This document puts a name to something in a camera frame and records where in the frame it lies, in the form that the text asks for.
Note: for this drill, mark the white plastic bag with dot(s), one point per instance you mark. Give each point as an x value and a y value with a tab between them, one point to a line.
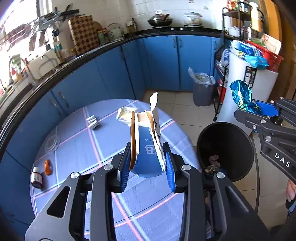
225	58

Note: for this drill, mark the white plastic board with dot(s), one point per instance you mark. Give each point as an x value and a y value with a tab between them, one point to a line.
34	67

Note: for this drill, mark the black round trash bin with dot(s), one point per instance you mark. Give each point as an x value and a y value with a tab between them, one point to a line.
231	143

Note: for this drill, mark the brown medicine bottle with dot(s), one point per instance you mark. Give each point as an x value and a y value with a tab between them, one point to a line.
37	178

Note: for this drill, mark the checkered wooden cutting board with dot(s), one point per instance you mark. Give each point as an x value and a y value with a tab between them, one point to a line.
83	34

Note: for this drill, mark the pale green kettle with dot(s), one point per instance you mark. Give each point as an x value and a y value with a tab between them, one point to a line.
115	33

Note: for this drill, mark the torn blue carton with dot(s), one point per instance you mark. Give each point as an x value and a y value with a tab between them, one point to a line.
148	160

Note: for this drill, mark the glass condiment bottle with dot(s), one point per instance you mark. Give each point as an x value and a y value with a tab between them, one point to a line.
130	29

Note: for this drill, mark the blue kitchen cabinet unit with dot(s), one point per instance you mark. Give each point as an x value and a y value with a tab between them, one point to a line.
161	62

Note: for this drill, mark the white cooking pot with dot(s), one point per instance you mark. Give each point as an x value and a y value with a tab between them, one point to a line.
192	19

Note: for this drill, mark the chrome kitchen faucet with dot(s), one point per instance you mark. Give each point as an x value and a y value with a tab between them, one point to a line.
27	70

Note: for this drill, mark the white tall bottle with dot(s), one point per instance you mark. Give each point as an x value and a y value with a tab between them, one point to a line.
254	18

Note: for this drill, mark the silver foil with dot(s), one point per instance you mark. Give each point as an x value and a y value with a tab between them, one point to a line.
211	169

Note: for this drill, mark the person's right hand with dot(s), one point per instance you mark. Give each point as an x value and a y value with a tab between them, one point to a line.
291	191

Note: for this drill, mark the black metal storage rack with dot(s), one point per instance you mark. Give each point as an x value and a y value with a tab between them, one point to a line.
223	25

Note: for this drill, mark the cream crumpled wrapper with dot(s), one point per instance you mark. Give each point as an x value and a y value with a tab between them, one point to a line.
123	115

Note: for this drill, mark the black wok with lid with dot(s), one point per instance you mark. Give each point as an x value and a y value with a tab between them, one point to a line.
159	21

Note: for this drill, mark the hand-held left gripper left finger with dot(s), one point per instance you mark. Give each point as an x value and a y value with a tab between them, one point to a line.
123	166

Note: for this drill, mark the pink wrapper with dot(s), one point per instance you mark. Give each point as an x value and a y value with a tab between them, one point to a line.
214	158

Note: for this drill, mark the grey trash bin with bag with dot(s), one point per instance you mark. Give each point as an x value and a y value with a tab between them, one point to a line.
202	95

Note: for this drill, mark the blue plastic package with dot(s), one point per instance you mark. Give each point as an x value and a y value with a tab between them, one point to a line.
256	60

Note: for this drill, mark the teal foil wrapper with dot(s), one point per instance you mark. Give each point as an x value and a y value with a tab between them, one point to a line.
241	95

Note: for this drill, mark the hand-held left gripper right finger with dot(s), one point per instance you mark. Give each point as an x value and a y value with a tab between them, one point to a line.
170	169

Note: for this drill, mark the silver blister pack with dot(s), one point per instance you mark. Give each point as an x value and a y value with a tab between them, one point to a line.
93	121

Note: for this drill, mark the clear plastic lid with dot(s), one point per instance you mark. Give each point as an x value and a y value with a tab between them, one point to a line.
47	148

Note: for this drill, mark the white washing machine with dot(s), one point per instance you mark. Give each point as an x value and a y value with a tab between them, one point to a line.
261	83

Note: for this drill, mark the red plastic basket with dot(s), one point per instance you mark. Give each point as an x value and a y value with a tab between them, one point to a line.
274	60

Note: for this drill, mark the orange peel piece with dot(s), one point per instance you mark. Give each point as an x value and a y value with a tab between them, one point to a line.
48	168

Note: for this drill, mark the metal dish rack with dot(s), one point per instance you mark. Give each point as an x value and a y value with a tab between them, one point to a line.
46	20

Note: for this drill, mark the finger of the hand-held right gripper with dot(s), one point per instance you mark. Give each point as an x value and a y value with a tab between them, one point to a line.
268	109
252	120

